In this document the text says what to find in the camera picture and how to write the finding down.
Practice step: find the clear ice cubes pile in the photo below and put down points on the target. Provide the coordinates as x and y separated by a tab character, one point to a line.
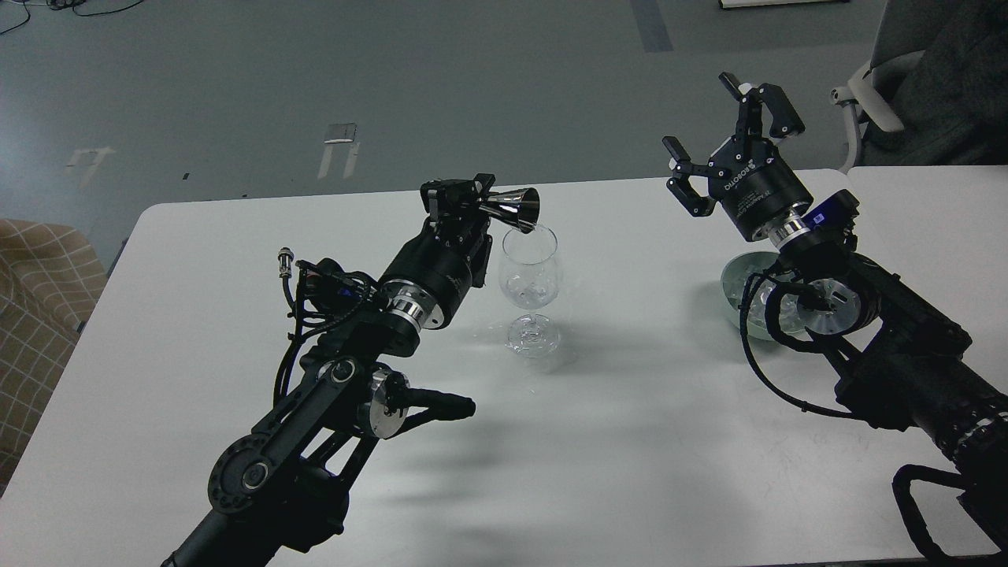
789	320

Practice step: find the steel cocktail jigger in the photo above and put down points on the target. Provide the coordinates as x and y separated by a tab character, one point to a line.
518	208

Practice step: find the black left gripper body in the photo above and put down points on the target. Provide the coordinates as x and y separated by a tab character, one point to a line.
445	260

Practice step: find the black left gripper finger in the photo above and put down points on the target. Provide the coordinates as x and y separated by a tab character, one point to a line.
453	206

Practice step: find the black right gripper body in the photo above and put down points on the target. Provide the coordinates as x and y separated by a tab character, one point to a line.
757	189

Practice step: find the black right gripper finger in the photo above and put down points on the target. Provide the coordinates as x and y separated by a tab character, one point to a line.
765	114
682	169

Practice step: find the beige checkered sofa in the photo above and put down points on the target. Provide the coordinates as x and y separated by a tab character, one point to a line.
51	280

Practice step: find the person in grey hoodie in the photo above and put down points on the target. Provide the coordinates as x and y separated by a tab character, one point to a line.
953	104

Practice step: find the green bowl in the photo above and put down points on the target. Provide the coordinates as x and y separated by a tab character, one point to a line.
733	279

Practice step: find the grey floor plate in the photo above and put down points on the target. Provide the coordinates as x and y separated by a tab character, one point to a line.
340	133

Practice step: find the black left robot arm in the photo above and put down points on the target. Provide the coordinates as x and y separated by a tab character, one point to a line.
287	483

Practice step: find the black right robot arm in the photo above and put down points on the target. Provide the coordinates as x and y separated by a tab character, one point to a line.
898	358

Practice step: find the white office chair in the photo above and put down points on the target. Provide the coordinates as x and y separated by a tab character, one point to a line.
864	101

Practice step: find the clear wine glass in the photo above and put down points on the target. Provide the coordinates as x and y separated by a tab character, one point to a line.
530	277

